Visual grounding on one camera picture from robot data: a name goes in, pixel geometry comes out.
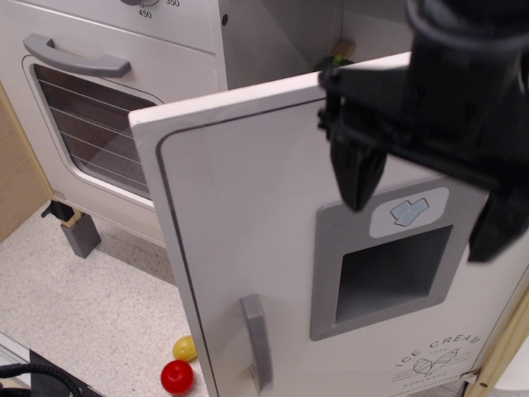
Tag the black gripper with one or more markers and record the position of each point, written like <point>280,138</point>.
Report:
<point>462,114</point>

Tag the white toy fridge door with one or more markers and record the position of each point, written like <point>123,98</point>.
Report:
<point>237,179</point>

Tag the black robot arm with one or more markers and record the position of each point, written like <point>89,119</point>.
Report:
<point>479,27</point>

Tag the grey ice dispenser panel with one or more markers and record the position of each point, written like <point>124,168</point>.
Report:
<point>396,256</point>

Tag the green toy vegetable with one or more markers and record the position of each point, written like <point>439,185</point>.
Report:
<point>337,60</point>

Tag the white toy kitchen cabinet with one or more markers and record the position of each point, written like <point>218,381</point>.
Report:
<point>259,42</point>

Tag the yellow toy potato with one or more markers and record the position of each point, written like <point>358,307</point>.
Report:
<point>184,349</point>

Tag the red toy tomato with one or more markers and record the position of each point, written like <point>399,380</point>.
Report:
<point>177,377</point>

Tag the grey kitchen leg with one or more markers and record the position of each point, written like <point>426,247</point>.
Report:
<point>83,236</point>

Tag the grey oven temperature knob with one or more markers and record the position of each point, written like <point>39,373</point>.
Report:
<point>132,2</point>

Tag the black clamp on leg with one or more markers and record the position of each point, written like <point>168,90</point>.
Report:
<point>59,210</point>

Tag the white toy oven door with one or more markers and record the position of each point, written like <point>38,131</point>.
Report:
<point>78,125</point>

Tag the light wooden left panel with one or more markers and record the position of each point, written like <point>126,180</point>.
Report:
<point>24,187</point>

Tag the light wooden side post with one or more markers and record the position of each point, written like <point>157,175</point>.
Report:
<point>513,335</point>

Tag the grey fridge door handle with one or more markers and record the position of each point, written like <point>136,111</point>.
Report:
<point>255,321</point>

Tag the grey oven door handle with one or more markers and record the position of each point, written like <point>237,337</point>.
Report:
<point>107,66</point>

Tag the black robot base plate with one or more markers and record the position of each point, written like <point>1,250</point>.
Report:
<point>47,385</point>

